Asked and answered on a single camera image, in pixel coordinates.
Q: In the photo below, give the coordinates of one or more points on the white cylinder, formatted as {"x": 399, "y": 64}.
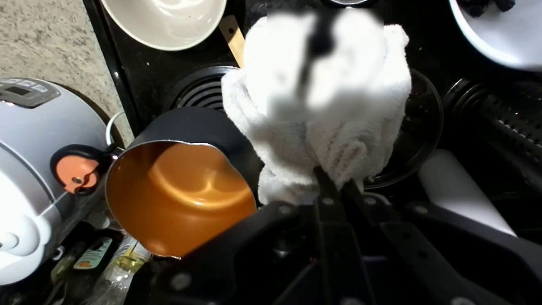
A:
{"x": 457, "y": 190}

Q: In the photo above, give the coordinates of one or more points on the black stove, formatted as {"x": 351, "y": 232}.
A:
{"x": 152, "y": 72}

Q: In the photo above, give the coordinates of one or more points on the white towel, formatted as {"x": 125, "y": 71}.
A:
{"x": 347, "y": 84}

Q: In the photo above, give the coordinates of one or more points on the clear oil bottle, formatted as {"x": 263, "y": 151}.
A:
{"x": 120, "y": 264}

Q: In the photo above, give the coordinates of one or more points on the white bowl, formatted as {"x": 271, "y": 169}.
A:
{"x": 165, "y": 21}

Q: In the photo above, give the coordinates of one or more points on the wooden spatula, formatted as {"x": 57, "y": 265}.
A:
{"x": 233, "y": 38}

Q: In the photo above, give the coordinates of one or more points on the white plate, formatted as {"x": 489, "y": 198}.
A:
{"x": 495, "y": 38}

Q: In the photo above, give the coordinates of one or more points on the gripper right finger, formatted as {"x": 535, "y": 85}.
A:
{"x": 444, "y": 245}

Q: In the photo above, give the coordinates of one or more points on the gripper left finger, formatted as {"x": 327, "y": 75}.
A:
{"x": 254, "y": 237}

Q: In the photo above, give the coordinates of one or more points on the black perforated utensil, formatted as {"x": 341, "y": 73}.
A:
{"x": 504, "y": 123}

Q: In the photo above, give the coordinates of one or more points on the dark bottle with green label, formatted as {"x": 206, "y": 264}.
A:
{"x": 91, "y": 254}

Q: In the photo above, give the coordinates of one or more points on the black pot with copper interior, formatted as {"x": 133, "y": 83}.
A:
{"x": 178, "y": 199}

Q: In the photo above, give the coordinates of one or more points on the white rice cooker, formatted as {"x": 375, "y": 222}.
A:
{"x": 29, "y": 169}

